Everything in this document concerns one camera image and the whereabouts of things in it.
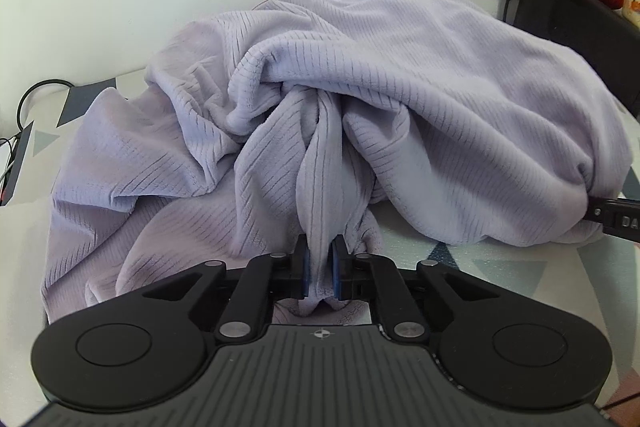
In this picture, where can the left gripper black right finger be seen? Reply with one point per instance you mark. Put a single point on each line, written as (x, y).
(351, 273)

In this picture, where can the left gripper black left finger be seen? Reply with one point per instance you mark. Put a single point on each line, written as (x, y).
(292, 271)

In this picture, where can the lavender ribbed fleece garment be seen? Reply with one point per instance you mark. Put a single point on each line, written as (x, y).
(296, 117)

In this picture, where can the black bedside furniture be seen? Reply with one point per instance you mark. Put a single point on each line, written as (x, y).
(609, 43)

